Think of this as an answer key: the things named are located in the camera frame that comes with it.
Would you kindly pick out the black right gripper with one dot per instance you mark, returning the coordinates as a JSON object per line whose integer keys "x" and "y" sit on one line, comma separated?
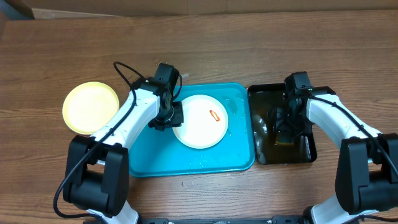
{"x": 283, "y": 117}

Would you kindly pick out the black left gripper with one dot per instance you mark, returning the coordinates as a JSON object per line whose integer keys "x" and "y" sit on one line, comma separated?
{"x": 176, "y": 121}

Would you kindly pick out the green and yellow sponge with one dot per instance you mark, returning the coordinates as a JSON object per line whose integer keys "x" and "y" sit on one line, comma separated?
{"x": 282, "y": 139}

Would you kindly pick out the white plate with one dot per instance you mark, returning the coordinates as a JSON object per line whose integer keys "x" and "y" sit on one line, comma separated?
{"x": 205, "y": 122}

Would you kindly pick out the yellow plate with ketchup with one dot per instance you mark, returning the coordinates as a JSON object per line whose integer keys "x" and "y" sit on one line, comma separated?
{"x": 89, "y": 106}

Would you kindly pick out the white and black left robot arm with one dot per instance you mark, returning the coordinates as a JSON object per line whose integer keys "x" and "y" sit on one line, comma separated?
{"x": 96, "y": 182}

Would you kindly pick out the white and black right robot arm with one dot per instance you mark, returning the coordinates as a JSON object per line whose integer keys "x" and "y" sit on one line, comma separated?
{"x": 366, "y": 176}

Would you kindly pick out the black water tray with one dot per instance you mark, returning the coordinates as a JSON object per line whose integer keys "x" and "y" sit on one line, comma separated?
{"x": 261, "y": 98}

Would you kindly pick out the teal plastic tray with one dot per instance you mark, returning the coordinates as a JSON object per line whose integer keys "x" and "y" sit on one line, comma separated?
{"x": 160, "y": 153}

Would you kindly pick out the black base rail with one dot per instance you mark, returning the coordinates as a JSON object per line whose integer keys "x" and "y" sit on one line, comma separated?
{"x": 274, "y": 220}

